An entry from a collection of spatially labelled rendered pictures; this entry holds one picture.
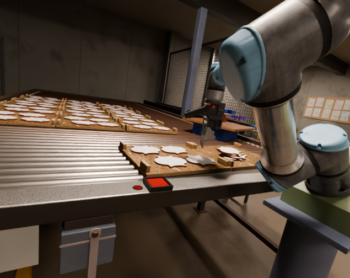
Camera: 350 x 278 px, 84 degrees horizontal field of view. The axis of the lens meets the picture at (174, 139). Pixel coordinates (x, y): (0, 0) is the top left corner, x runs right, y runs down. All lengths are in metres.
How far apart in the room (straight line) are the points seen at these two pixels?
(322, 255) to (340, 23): 0.73
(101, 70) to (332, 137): 5.45
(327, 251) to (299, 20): 0.75
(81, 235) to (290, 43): 0.61
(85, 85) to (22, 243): 5.20
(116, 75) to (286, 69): 5.57
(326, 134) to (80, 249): 0.76
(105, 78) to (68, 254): 5.32
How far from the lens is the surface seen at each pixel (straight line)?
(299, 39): 0.37
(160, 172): 0.71
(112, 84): 5.81
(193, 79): 2.91
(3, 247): 0.66
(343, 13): 0.41
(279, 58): 0.36
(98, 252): 0.66
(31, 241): 0.65
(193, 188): 0.69
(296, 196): 0.89
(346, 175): 0.82
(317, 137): 0.71
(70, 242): 0.62
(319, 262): 0.94
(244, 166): 1.00
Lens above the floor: 1.20
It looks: 12 degrees down
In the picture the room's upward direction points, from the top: 9 degrees clockwise
